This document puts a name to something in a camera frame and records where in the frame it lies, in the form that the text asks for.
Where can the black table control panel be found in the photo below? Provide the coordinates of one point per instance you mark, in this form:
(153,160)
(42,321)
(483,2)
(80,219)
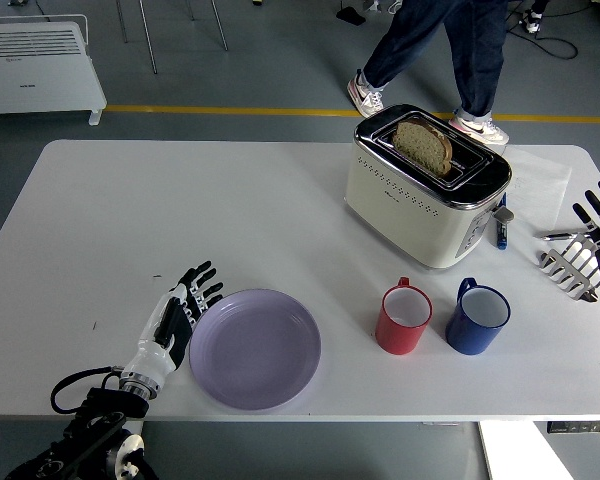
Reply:
(580,428)

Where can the silver black pen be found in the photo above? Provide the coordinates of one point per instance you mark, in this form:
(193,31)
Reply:
(560,235)

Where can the white panel heater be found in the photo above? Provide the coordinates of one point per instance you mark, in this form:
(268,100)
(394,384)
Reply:
(30,85)

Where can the slice of bread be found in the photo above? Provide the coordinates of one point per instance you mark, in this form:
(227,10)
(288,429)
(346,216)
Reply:
(422,147)

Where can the small grey floor device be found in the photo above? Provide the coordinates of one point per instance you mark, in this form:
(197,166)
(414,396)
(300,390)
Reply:
(371,5)

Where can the person's white black sneaker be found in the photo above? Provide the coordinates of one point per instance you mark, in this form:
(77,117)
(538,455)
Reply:
(534,21)

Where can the blue mug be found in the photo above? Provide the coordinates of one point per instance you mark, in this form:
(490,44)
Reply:
(470,340)

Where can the blue marker pen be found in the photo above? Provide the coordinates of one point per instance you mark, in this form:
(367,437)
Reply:
(500,237)

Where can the yellow floor tape line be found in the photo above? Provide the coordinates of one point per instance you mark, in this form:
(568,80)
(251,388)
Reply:
(230,110)

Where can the white paper sheet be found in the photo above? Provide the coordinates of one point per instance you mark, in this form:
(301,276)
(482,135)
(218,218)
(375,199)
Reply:
(535,185)

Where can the red mug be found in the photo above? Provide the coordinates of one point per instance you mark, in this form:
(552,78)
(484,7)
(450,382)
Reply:
(397,340)

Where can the black foot pedal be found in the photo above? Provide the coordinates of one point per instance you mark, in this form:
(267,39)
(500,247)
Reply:
(352,16)

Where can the white table leg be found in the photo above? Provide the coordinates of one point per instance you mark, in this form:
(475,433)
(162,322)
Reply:
(125,450)
(486,450)

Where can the person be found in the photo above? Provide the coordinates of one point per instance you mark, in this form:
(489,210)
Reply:
(475,60)

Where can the metal chair legs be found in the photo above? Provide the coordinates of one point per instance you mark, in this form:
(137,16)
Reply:
(150,50)

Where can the metal toast rack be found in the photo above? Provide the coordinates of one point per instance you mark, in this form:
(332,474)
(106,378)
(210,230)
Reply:
(581,241)

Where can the cream chrome toaster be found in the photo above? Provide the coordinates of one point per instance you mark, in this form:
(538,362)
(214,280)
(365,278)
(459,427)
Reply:
(405,220)

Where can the lilac round plate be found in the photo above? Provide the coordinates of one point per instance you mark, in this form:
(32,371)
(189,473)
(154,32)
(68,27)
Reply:
(255,350)

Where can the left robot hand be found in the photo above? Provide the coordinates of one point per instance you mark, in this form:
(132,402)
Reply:
(157,345)

